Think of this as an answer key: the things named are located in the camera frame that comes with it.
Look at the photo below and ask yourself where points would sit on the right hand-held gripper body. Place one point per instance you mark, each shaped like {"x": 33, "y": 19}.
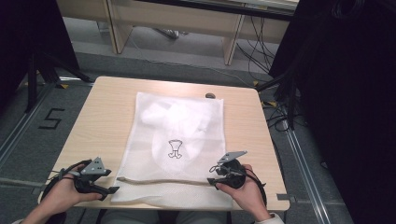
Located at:
{"x": 235, "y": 177}

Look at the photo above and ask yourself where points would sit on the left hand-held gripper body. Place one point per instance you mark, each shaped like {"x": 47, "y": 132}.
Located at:
{"x": 93, "y": 168}

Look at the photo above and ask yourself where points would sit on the white mesh laundry bag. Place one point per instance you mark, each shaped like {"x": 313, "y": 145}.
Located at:
{"x": 186, "y": 193}

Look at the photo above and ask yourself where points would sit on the person's right hand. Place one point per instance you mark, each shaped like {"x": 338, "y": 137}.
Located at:
{"x": 252, "y": 196}

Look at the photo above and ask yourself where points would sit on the person's left hand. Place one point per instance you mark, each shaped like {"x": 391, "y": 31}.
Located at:
{"x": 63, "y": 193}

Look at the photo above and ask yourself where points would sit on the person's grey pants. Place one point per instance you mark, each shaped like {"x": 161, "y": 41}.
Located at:
{"x": 130, "y": 217}

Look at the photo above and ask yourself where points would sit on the grey tape piece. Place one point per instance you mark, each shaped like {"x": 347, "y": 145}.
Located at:
{"x": 285, "y": 197}

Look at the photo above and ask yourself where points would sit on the white garment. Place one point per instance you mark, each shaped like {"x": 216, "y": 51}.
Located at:
{"x": 183, "y": 121}

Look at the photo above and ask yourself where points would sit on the dark round table grommet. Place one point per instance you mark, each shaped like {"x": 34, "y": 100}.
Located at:
{"x": 210, "y": 95}

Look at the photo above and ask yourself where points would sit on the black metal stand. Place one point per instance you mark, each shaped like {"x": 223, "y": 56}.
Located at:
{"x": 32, "y": 81}
{"x": 291, "y": 102}

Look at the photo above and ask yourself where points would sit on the black curtain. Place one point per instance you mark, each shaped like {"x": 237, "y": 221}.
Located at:
{"x": 348, "y": 93}
{"x": 28, "y": 37}

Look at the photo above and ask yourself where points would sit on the light wooden desk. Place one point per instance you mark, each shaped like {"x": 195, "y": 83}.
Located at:
{"x": 174, "y": 20}

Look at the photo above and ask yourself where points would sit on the metal floor rail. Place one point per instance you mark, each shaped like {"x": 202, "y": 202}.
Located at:
{"x": 21, "y": 127}
{"x": 306, "y": 177}

